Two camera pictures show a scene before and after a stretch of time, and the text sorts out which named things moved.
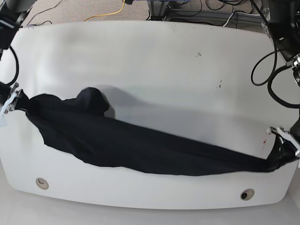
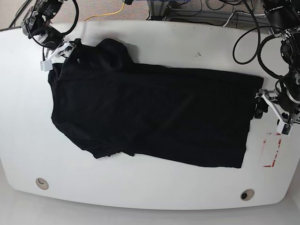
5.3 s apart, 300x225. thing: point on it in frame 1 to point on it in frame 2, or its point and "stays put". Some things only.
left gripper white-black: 17,100 to 64,50
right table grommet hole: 247,194 stays put
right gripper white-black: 293,136 to 286,119
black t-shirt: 75,127 to 108,104
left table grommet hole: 42,183 stays put
